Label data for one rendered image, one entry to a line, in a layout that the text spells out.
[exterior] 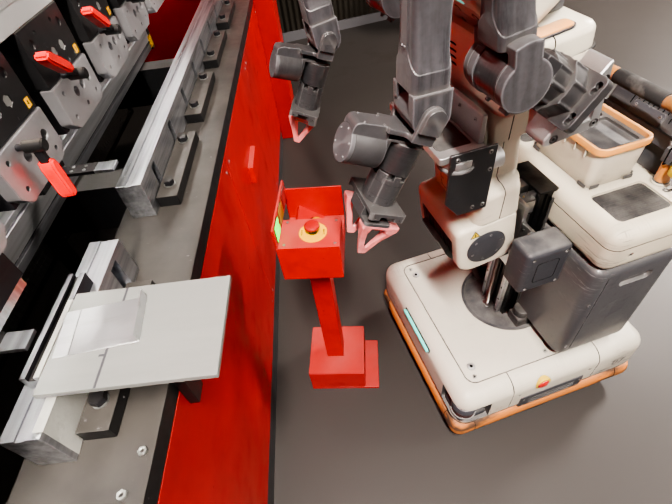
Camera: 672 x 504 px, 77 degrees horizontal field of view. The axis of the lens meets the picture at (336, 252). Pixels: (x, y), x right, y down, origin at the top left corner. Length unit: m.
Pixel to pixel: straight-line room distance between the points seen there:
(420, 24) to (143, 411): 0.70
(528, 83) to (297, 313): 1.46
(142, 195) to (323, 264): 0.46
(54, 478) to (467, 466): 1.19
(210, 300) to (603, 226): 0.87
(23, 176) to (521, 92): 0.69
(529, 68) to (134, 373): 0.68
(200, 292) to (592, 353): 1.22
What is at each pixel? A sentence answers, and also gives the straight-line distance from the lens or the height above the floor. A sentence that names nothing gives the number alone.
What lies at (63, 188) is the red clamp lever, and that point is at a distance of 0.75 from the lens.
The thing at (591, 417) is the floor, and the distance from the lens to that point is 1.78.
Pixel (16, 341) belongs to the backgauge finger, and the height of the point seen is 1.00.
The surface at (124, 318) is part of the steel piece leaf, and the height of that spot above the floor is 1.00.
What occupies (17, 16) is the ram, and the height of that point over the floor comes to 1.35.
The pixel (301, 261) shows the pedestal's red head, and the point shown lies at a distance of 1.08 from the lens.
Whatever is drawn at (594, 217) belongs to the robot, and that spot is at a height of 0.80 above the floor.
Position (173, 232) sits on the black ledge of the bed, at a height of 0.87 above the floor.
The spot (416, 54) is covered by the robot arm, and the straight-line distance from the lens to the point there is 0.58.
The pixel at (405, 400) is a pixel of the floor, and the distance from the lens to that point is 1.66.
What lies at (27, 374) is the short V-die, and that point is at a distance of 0.79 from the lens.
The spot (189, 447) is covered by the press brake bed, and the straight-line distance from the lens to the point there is 0.89.
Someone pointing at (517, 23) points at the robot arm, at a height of 1.31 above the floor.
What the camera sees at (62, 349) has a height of 1.00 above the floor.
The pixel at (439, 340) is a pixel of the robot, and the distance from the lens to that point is 1.46.
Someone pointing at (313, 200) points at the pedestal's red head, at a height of 0.77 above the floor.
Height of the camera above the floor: 1.52
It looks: 47 degrees down
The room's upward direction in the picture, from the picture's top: 8 degrees counter-clockwise
